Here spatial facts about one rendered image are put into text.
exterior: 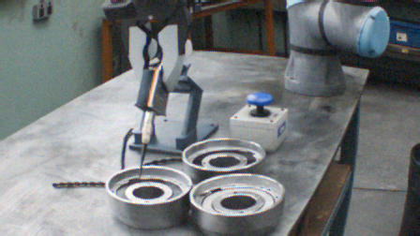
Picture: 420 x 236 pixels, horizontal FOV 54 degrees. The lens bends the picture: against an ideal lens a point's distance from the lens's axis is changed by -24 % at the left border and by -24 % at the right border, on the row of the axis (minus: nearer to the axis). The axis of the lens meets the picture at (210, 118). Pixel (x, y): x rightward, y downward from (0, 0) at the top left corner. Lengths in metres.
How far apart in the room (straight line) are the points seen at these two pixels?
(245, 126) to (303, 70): 0.31
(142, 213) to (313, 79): 0.59
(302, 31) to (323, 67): 0.09
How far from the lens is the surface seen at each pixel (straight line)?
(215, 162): 0.70
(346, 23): 0.97
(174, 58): 0.64
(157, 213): 0.57
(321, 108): 0.99
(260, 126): 0.78
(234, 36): 4.94
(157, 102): 0.64
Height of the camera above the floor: 1.10
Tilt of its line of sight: 19 degrees down
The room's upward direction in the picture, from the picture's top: 2 degrees counter-clockwise
